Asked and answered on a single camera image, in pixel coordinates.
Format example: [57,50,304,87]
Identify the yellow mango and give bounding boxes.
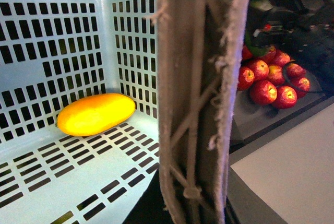
[56,93,136,136]

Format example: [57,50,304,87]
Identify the light blue plastic basket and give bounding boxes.
[0,0,254,224]

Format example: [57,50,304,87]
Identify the red apple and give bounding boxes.
[290,77,310,99]
[237,66,255,91]
[270,50,291,67]
[285,63,306,78]
[249,80,277,105]
[246,60,269,81]
[267,65,285,86]
[271,86,297,109]
[242,45,253,61]
[260,45,276,64]

